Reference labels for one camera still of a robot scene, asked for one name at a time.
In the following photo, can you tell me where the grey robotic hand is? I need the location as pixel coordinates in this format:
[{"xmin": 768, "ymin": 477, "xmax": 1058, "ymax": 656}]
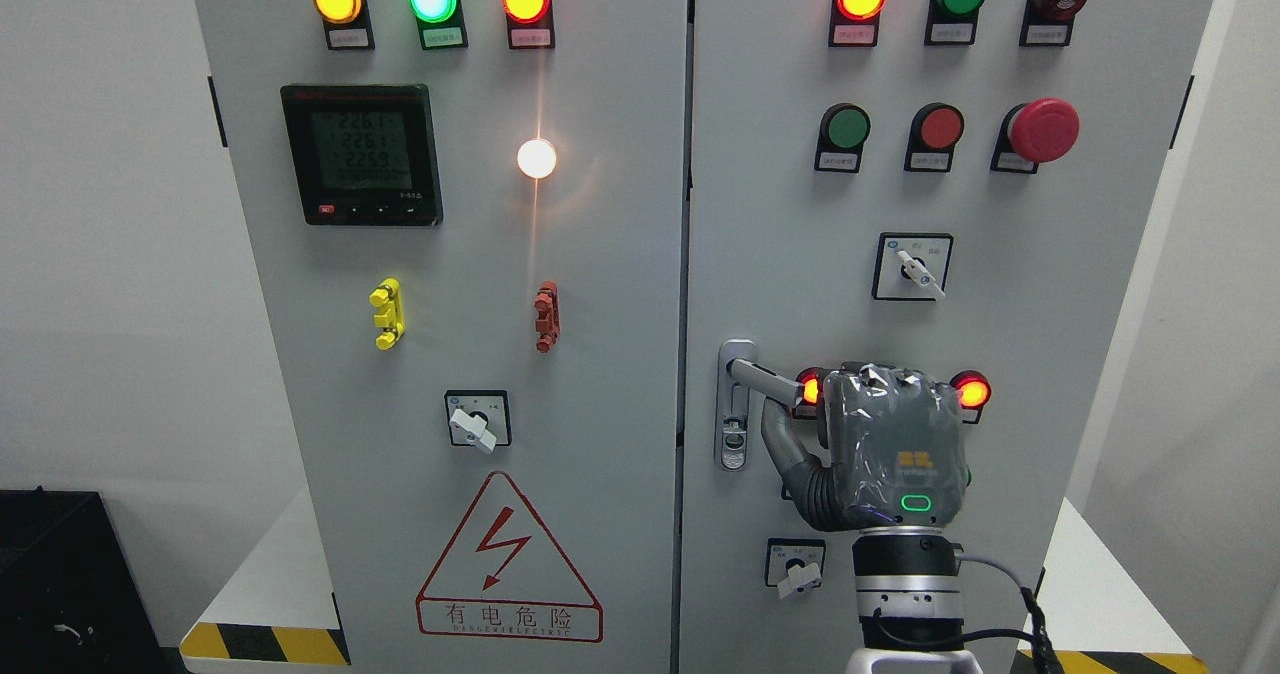
[{"xmin": 760, "ymin": 363, "xmax": 969, "ymax": 532}]

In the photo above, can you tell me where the silver door handle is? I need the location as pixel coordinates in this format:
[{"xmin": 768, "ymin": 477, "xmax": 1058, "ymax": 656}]
[{"xmin": 716, "ymin": 338, "xmax": 804, "ymax": 472}]

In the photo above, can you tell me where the right grey cabinet door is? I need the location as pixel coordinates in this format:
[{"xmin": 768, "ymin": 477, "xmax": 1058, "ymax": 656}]
[{"xmin": 678, "ymin": 0, "xmax": 1213, "ymax": 673}]

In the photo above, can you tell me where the grey cabinet door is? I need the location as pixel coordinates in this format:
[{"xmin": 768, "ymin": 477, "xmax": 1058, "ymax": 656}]
[
  {"xmin": 678, "ymin": 0, "xmax": 1213, "ymax": 673},
  {"xmin": 195, "ymin": 0, "xmax": 686, "ymax": 673}
]

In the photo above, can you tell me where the left grey cabinet door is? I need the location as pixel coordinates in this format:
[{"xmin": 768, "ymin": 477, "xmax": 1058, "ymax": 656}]
[{"xmin": 195, "ymin": 0, "xmax": 686, "ymax": 673}]

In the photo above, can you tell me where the red lit indicator middle left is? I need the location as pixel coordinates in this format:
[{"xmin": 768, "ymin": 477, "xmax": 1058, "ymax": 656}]
[{"xmin": 794, "ymin": 367, "xmax": 828, "ymax": 419}]

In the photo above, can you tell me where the red lit indicator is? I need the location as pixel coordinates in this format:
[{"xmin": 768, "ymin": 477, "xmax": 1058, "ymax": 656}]
[
  {"xmin": 950, "ymin": 370, "xmax": 992, "ymax": 425},
  {"xmin": 794, "ymin": 367, "xmax": 828, "ymax": 419},
  {"xmin": 828, "ymin": 0, "xmax": 886, "ymax": 49}
]

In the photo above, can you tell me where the red lit indicator middle right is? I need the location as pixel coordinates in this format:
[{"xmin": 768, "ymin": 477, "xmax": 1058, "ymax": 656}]
[{"xmin": 950, "ymin": 370, "xmax": 992, "ymax": 425}]

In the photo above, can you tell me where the green push button upper row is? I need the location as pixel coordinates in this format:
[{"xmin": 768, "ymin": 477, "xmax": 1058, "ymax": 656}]
[{"xmin": 814, "ymin": 104, "xmax": 870, "ymax": 174}]

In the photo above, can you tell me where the red push button upper row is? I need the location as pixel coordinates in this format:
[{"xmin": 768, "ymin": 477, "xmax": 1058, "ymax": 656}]
[{"xmin": 904, "ymin": 104, "xmax": 965, "ymax": 173}]

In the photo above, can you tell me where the red emergency stop mushroom button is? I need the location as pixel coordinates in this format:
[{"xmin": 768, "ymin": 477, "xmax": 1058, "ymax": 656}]
[{"xmin": 989, "ymin": 97, "xmax": 1080, "ymax": 174}]

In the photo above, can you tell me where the red plastic clip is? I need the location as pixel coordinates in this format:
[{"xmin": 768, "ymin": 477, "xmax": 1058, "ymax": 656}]
[{"xmin": 532, "ymin": 279, "xmax": 561, "ymax": 352}]

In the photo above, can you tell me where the red electric hazard warning sign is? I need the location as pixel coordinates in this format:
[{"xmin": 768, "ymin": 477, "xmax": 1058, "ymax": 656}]
[{"xmin": 416, "ymin": 472, "xmax": 604, "ymax": 645}]

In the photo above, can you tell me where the red lit indicator top right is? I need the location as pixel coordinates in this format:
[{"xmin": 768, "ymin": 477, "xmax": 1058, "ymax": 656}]
[{"xmin": 828, "ymin": 0, "xmax": 886, "ymax": 49}]

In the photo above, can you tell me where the white glowing indicator light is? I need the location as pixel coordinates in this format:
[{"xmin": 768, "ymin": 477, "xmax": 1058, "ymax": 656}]
[{"xmin": 516, "ymin": 138, "xmax": 558, "ymax": 182}]

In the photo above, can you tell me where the green indicator top right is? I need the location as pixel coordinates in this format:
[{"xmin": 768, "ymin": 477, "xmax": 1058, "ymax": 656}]
[{"xmin": 924, "ymin": 0, "xmax": 986, "ymax": 46}]

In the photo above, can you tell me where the dark red buzzer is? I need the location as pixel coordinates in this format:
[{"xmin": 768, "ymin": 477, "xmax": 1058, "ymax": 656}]
[{"xmin": 1019, "ymin": 0, "xmax": 1088, "ymax": 49}]

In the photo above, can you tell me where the yellow plastic clip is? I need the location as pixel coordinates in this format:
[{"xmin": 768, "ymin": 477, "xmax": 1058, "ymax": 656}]
[{"xmin": 367, "ymin": 278, "xmax": 406, "ymax": 350}]

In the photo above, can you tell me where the orange red indicator light left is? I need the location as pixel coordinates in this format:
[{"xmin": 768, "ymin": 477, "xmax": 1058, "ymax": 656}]
[{"xmin": 500, "ymin": 0, "xmax": 556, "ymax": 50}]

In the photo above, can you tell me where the black digital power meter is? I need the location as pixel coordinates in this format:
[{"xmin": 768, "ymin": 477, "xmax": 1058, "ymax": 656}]
[{"xmin": 280, "ymin": 83, "xmax": 444, "ymax": 226}]

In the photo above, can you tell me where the white cabinet base platform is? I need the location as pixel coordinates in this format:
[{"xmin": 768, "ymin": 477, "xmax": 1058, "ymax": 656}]
[{"xmin": 169, "ymin": 491, "xmax": 1207, "ymax": 673}]

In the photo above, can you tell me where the green indicator light top left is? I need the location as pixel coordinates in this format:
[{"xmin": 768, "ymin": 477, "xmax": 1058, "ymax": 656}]
[{"xmin": 408, "ymin": 0, "xmax": 468, "ymax": 51}]

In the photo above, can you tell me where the yellow indicator light top left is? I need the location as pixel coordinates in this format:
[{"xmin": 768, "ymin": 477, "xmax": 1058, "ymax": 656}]
[{"xmin": 312, "ymin": 0, "xmax": 375, "ymax": 51}]

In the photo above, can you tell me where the black box lower left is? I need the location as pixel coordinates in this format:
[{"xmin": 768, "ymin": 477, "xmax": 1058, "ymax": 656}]
[{"xmin": 1, "ymin": 487, "xmax": 166, "ymax": 673}]

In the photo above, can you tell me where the lower white selector switch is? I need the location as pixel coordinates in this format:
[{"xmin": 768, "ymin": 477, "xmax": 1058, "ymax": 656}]
[{"xmin": 765, "ymin": 537, "xmax": 826, "ymax": 600}]

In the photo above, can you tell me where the right door upper selector switch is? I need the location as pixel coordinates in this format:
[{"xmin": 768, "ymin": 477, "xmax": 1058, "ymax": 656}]
[{"xmin": 872, "ymin": 231, "xmax": 954, "ymax": 301}]

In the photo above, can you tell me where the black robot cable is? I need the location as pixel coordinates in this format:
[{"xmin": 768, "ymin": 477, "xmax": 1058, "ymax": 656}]
[{"xmin": 872, "ymin": 553, "xmax": 1062, "ymax": 674}]

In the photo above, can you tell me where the left door white selector switch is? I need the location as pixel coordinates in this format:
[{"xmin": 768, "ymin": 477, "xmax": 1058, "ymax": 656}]
[{"xmin": 444, "ymin": 390, "xmax": 511, "ymax": 454}]

